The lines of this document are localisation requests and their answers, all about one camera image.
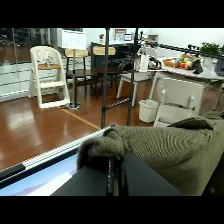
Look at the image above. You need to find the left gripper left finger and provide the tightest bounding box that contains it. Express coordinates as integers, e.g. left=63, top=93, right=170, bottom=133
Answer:
left=52, top=155, right=115, bottom=197

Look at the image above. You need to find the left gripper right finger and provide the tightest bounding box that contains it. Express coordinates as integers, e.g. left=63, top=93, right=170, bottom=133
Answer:
left=118, top=149, right=184, bottom=197

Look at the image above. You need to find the olive green knitted sweater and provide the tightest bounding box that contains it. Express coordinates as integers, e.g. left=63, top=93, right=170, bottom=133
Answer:
left=76, top=110, right=224, bottom=197

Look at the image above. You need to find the white waste bin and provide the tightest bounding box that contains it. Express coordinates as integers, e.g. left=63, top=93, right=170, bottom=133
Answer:
left=138, top=98, right=160, bottom=124

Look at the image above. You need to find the white high chair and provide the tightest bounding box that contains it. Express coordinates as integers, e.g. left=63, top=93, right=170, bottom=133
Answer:
left=152, top=78, right=207, bottom=128
left=27, top=45, right=72, bottom=110

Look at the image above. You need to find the black metal pole stand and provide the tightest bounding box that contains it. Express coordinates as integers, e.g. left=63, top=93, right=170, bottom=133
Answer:
left=100, top=27, right=140, bottom=130

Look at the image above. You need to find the white table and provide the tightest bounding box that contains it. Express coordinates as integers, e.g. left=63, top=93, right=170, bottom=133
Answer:
left=147, top=55, right=224, bottom=112

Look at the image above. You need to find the wooden bar stool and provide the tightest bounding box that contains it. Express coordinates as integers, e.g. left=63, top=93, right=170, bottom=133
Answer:
left=64, top=48, right=90, bottom=98
left=90, top=45, right=120, bottom=98

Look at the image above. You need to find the white sign on stand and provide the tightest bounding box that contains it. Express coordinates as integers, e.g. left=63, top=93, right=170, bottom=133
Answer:
left=61, top=29, right=88, bottom=111

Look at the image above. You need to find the green potted plant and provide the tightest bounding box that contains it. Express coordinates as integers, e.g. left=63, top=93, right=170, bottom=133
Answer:
left=199, top=41, right=224, bottom=69

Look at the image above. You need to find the silver frame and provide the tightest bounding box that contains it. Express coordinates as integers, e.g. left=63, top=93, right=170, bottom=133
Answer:
left=0, top=125, right=117, bottom=183

